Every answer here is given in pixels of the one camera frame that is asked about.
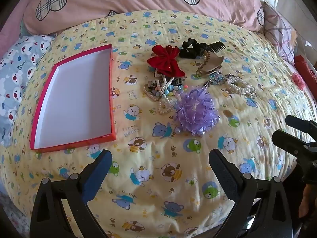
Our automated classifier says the pink velvet blanket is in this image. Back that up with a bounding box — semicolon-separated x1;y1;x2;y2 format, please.
0;0;32;38

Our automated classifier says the red velvet hair bow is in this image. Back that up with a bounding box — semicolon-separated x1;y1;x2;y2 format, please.
147;45;186;77

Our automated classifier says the pink striped pillow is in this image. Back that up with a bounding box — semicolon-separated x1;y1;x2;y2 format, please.
263;1;298;66

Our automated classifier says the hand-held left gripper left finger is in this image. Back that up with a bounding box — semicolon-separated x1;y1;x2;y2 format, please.
30;149;113;238

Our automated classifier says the red box with white inside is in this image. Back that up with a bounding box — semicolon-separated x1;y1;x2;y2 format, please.
30;44;117;153

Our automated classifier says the red cloth pouch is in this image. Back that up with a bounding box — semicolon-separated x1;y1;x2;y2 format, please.
294;55;317;91

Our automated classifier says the yellow bear print blanket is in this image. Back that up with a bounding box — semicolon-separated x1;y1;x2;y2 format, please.
0;9;315;238

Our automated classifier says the person's right hand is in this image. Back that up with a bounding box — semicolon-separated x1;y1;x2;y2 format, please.
298;185;315;219

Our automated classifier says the white pearl bracelet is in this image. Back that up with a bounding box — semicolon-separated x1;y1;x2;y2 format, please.
227;77;251;93

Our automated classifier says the floral cloth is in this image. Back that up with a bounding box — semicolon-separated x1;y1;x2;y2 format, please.
0;191;32;238

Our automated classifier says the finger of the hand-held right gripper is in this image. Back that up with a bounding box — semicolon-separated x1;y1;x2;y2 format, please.
272;129;317;159
285;115;317;136

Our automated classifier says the black comb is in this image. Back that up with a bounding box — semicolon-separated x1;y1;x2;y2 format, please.
207;42;226;54

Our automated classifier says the colourful bead bracelet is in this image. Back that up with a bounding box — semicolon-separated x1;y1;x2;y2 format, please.
151;83;189;102

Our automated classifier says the pink flower hair tie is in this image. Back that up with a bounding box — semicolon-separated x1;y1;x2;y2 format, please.
292;73;307;89

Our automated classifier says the small pearl necklace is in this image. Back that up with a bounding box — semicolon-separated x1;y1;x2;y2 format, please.
144;78;176;116

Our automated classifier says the black scrunchie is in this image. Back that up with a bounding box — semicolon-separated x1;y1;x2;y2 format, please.
179;38;211;60

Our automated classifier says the purple ruffled scrunchie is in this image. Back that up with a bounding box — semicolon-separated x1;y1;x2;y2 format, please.
174;86;220;137

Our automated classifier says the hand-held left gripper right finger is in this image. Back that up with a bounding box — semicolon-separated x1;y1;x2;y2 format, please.
209;149;293;238

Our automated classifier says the beige hair claw clip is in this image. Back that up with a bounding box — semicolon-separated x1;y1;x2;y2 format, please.
196;51;224;77

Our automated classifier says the blue bear print pillow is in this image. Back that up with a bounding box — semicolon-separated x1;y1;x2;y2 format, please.
0;35;56;149

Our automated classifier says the silver chain bracelet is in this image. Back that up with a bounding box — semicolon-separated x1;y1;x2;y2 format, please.
224;74;258;100

